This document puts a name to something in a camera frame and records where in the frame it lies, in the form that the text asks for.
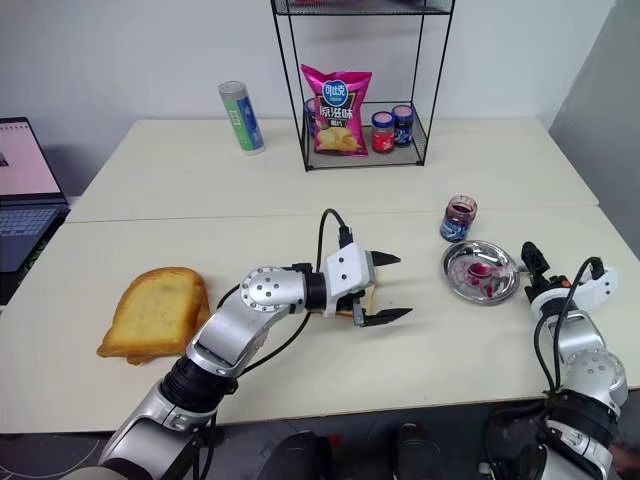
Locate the clear tube with green-blue label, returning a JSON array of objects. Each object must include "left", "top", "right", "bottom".
[{"left": 216, "top": 80, "right": 266, "bottom": 158}]

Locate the metal spoon with jam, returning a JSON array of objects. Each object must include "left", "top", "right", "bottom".
[{"left": 464, "top": 260, "right": 529, "bottom": 279}]

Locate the open laptop computer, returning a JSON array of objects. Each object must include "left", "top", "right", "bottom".
[{"left": 0, "top": 116, "right": 72, "bottom": 274}]

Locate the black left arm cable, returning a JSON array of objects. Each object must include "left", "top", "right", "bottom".
[{"left": 216, "top": 208, "right": 355, "bottom": 382}]

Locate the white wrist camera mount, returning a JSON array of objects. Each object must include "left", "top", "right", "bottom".
[
  {"left": 320, "top": 243, "right": 374, "bottom": 319},
  {"left": 529, "top": 266, "right": 620, "bottom": 321}
]

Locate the closed blueberry jam jar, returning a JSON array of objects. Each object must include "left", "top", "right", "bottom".
[{"left": 390, "top": 104, "right": 416, "bottom": 149}]

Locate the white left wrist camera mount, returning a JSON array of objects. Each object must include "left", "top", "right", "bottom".
[{"left": 320, "top": 243, "right": 374, "bottom": 319}]

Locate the pink potato chips bag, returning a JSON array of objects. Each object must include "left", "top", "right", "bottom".
[{"left": 300, "top": 63, "right": 374, "bottom": 158}]

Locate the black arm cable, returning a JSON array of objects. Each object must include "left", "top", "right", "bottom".
[
  {"left": 216, "top": 208, "right": 355, "bottom": 382},
  {"left": 531, "top": 256, "right": 607, "bottom": 397}
]

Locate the single white bread slice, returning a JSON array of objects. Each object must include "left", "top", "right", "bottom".
[{"left": 337, "top": 283, "right": 380, "bottom": 320}]

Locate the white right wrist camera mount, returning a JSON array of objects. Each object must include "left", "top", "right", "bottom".
[{"left": 529, "top": 266, "right": 620, "bottom": 321}]

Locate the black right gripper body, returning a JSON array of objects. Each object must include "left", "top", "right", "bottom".
[{"left": 523, "top": 271, "right": 571, "bottom": 304}]

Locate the red-lidded strawberry jam jar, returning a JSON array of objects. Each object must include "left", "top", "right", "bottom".
[{"left": 370, "top": 110, "right": 397, "bottom": 154}]

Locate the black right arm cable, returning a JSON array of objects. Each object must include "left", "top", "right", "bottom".
[{"left": 531, "top": 256, "right": 607, "bottom": 397}]

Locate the black wire shelf rack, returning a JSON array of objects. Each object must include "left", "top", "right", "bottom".
[{"left": 269, "top": 0, "right": 454, "bottom": 173}]

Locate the round metal plate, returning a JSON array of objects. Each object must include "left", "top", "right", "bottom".
[{"left": 440, "top": 239, "right": 520, "bottom": 304}]

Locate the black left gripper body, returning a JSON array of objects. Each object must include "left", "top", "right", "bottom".
[{"left": 338, "top": 249, "right": 381, "bottom": 329}]

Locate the golden toasted bread slice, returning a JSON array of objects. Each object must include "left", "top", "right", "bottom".
[
  {"left": 96, "top": 266, "right": 206, "bottom": 359},
  {"left": 125, "top": 279, "right": 212, "bottom": 367}
]

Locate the open blueberry jam jar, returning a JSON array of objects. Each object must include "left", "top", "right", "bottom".
[{"left": 439, "top": 195, "right": 479, "bottom": 244}]

